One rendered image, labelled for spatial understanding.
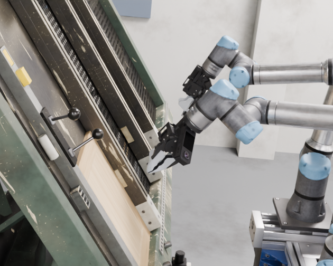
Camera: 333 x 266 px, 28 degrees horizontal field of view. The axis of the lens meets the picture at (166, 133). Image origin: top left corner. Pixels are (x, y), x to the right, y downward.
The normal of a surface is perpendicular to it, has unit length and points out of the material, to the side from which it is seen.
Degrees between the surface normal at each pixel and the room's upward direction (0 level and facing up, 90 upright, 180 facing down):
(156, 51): 90
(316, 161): 7
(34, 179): 90
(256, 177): 0
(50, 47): 90
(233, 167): 0
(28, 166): 90
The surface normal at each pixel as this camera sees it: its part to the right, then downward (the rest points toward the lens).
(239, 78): -0.23, 0.35
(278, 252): 0.10, -0.92
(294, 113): -0.38, -0.11
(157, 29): 0.00, 0.39
